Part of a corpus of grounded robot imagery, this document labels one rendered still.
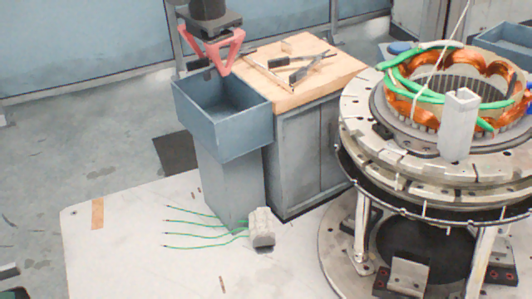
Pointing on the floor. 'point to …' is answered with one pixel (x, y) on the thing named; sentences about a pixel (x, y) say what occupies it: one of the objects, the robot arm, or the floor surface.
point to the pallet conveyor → (14, 286)
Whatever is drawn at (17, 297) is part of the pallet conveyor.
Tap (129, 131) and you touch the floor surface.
